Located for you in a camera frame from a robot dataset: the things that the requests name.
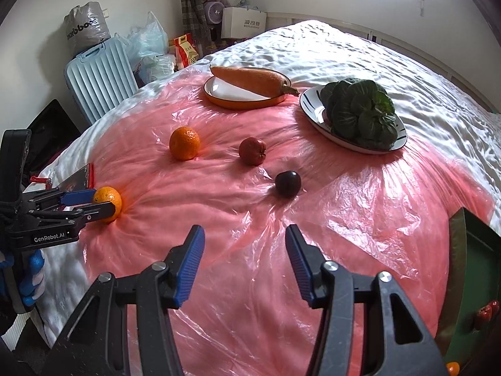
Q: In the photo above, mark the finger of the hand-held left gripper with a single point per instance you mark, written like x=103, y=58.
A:
x=78, y=196
x=94, y=212

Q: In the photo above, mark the black bag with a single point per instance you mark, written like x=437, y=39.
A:
x=51, y=133

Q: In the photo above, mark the grey printed bag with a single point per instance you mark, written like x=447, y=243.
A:
x=86, y=27

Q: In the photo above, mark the white cardboard box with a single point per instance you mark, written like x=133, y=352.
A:
x=242, y=23

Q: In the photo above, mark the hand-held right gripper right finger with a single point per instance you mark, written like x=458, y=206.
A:
x=301, y=266

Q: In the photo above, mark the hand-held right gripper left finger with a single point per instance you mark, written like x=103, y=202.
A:
x=190, y=266

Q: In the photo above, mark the pink plastic sheet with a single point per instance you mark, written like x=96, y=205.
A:
x=242, y=211

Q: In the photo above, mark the dark purple plum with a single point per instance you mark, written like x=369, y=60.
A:
x=288, y=184

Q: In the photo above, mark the green leafy vegetable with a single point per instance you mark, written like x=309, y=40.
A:
x=364, y=113

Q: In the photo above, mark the person's left hand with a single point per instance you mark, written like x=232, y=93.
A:
x=33, y=278

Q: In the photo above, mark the dark rimmed white plate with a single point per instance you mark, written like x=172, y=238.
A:
x=313, y=105

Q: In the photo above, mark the red cased smartphone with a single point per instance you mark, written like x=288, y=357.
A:
x=76, y=178

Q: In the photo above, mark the purple fan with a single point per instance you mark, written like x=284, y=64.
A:
x=214, y=11

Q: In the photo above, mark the white plastic bag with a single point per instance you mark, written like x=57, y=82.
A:
x=156, y=68

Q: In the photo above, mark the plaid scarf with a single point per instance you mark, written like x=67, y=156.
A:
x=191, y=11

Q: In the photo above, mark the orange rimmed white plate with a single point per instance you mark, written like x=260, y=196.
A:
x=227, y=94

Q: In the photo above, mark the red yellow snack bag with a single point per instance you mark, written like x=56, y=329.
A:
x=186, y=53

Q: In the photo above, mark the green tray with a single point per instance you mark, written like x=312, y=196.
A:
x=481, y=266

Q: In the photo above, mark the large orange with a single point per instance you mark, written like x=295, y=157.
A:
x=111, y=199

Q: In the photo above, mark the large carrot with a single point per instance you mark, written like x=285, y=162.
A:
x=250, y=80

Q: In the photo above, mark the small red apple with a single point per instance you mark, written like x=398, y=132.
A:
x=252, y=151

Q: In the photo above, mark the light blue suitcase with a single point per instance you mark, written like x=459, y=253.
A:
x=101, y=82

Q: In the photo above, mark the clear bluish plastic bag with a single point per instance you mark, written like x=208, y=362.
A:
x=146, y=39

